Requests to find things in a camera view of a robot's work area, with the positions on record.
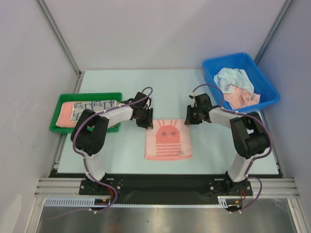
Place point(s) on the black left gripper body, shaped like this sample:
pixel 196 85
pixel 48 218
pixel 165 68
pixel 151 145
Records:
pixel 144 119

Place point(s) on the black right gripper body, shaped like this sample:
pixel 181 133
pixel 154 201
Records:
pixel 191 114

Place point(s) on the pink cartoon face towel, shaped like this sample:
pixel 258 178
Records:
pixel 168 140

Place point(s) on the blue white patterned towel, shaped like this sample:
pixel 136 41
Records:
pixel 94 105

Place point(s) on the white light blue towel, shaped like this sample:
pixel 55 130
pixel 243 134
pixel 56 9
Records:
pixel 227 78

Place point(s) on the pink terry towel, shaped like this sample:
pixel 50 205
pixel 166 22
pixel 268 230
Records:
pixel 64 118

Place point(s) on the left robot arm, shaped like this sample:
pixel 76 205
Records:
pixel 89 134

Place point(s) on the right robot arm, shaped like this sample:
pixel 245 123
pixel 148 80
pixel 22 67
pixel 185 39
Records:
pixel 250 136

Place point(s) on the green plastic tray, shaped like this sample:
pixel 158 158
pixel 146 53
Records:
pixel 75 98

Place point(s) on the pale pink towel in bin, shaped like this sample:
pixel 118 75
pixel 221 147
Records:
pixel 240 98

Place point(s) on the blue plastic bin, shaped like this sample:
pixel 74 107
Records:
pixel 268 94

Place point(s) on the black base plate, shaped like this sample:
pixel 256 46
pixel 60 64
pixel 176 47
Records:
pixel 177 189

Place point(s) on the white cable duct rail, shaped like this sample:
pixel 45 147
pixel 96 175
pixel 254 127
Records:
pixel 100 203

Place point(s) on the aluminium frame rail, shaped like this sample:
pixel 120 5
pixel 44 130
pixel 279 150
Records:
pixel 70 187

